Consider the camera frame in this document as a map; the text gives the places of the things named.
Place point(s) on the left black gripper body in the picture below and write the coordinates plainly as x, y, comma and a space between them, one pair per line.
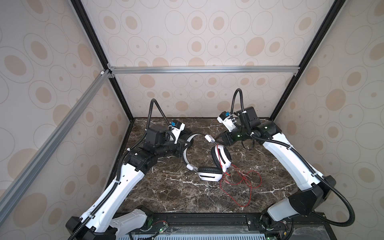
180, 142

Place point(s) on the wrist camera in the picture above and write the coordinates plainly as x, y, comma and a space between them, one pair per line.
228, 120
176, 128

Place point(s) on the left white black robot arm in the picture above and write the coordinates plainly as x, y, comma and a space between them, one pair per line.
99, 221

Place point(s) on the horizontal aluminium rail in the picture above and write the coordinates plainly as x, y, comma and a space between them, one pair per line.
205, 70

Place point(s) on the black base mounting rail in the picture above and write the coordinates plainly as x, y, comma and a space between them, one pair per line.
228, 226

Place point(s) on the right black corner post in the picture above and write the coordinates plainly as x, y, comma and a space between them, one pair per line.
313, 47

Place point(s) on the left black corner post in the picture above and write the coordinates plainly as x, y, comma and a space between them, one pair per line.
97, 47

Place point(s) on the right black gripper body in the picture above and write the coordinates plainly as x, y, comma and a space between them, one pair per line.
231, 137

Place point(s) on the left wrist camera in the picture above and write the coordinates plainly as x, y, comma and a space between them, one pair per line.
176, 128

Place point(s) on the white black headphones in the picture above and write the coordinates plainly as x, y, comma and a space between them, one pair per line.
219, 162

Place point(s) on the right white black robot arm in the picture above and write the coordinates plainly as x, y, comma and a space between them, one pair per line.
313, 187

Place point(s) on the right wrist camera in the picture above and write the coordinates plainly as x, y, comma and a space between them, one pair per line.
228, 120

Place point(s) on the diagonal aluminium rail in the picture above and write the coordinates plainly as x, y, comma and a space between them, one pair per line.
24, 180

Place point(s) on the black corner post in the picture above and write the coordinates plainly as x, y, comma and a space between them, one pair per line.
97, 47
313, 47

